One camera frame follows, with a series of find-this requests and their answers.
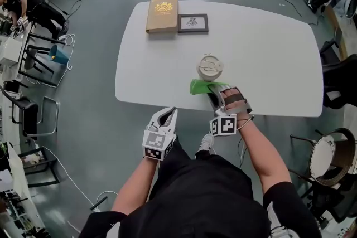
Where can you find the black stool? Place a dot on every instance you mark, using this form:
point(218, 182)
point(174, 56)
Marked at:
point(29, 60)

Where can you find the black picture frame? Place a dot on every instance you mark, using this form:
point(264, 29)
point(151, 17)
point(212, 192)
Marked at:
point(193, 23)

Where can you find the beige lidded cup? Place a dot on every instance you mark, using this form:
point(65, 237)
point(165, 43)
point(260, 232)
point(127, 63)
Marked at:
point(209, 67)

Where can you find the black office chair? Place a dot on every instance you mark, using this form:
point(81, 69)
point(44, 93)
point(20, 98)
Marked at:
point(343, 80)
point(334, 203)

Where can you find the person's left forearm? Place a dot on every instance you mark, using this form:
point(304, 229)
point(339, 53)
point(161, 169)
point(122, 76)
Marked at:
point(134, 189)

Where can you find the green cloth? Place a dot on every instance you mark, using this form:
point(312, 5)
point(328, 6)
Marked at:
point(199, 86)

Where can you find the person's right white shoe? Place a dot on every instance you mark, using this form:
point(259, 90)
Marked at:
point(206, 143)

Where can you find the brown wicker chair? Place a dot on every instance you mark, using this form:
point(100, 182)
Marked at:
point(346, 153)

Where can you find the brown gold-printed book box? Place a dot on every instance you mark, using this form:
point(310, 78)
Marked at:
point(161, 15)

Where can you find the person's right hand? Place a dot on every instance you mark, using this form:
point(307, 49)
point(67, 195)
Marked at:
point(235, 100)

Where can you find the black metal-frame chair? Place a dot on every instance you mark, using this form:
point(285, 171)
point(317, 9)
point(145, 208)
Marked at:
point(29, 117)

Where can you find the teal bucket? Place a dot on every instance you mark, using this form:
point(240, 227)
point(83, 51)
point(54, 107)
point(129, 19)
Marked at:
point(59, 55)

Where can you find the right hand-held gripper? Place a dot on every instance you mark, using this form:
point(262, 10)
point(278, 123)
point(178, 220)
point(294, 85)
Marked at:
point(227, 125)

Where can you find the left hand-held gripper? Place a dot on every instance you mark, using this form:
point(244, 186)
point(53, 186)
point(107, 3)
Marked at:
point(154, 145)

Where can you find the person's right forearm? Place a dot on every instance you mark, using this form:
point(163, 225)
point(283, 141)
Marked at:
point(265, 156)

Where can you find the white round seat cushion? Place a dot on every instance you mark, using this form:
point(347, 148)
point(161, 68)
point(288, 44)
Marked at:
point(322, 157)

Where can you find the person's black clothing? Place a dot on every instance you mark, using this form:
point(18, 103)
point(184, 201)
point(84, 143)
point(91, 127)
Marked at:
point(200, 198)

